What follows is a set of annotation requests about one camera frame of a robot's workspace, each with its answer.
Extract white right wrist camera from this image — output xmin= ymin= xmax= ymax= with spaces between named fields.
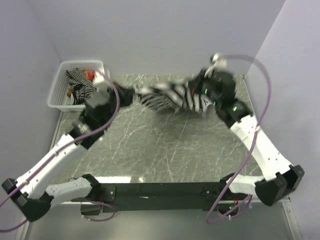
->
xmin=205 ymin=53 xmax=227 ymax=74

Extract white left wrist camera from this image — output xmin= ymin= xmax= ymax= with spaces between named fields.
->
xmin=92 ymin=71 xmax=110 ymax=92

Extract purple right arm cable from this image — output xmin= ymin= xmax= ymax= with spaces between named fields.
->
xmin=205 ymin=54 xmax=272 ymax=224

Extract mustard garment in basket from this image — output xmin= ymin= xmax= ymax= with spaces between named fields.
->
xmin=66 ymin=87 xmax=73 ymax=99

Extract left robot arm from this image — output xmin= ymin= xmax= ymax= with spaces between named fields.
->
xmin=2 ymin=84 xmax=136 ymax=222

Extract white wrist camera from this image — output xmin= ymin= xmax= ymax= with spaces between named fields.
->
xmin=92 ymin=71 xmax=110 ymax=92
xmin=205 ymin=53 xmax=227 ymax=74

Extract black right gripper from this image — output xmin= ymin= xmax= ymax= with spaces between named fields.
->
xmin=188 ymin=69 xmax=221 ymax=107

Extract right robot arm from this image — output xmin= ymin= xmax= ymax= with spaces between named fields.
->
xmin=190 ymin=69 xmax=305 ymax=207

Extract striped tank tops in basket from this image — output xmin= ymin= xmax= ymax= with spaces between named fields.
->
xmin=64 ymin=67 xmax=96 ymax=105

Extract white plastic basket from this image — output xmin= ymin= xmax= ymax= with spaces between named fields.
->
xmin=47 ymin=59 xmax=111 ymax=112

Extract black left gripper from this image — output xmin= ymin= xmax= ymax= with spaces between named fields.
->
xmin=103 ymin=80 xmax=135 ymax=128

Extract black white striped tank top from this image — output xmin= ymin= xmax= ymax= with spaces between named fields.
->
xmin=134 ymin=68 xmax=214 ymax=114

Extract black base beam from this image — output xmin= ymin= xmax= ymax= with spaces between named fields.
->
xmin=79 ymin=182 xmax=251 ymax=216

